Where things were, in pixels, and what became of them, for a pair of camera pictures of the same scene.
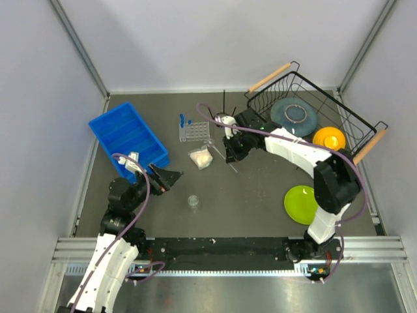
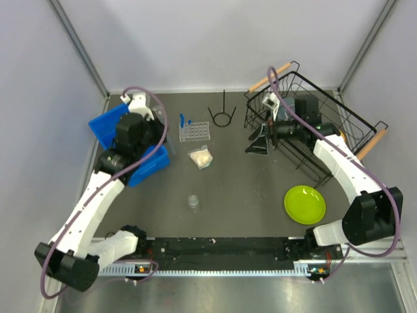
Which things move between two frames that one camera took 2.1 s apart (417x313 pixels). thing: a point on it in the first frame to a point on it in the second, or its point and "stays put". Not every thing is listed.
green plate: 301,205 stays put
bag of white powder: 202,158 stays put
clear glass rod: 209,144 to 161,112
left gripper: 168,178 to 156,122
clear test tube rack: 195,132 stays put
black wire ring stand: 213,117 stays put
